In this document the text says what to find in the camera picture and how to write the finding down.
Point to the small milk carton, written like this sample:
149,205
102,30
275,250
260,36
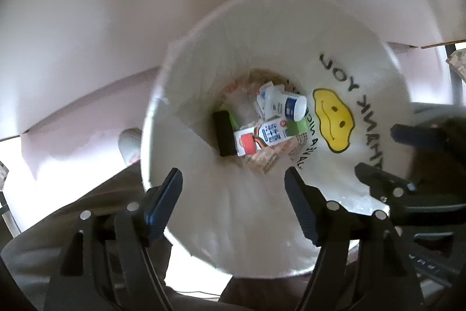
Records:
265,136

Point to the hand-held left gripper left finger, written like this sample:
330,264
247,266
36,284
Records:
165,198

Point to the white printed medicine box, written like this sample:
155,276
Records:
265,92

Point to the black rectangular block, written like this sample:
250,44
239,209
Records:
224,134

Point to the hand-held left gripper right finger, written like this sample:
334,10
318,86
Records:
302,205

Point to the person's grey shoe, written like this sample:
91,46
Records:
130,145

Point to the person's brown pants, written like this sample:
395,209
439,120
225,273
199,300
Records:
54,209

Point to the white smiley trash bag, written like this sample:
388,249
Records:
218,59

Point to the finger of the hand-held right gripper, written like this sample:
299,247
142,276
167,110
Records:
418,136
382,180

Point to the white bottle with black cap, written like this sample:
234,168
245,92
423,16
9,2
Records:
287,106

